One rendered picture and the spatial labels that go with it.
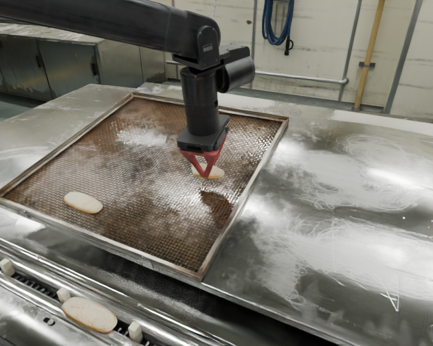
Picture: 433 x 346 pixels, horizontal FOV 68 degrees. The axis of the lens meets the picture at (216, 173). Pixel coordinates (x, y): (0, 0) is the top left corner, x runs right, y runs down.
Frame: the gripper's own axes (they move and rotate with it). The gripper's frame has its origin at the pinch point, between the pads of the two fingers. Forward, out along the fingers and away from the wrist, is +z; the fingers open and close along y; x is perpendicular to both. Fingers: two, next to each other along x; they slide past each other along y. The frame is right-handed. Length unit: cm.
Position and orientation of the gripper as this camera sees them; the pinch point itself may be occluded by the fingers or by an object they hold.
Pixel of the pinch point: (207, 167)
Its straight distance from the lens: 62.6
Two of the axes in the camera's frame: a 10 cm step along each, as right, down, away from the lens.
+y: 3.2, -6.2, 7.1
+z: 0.6, 7.7, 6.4
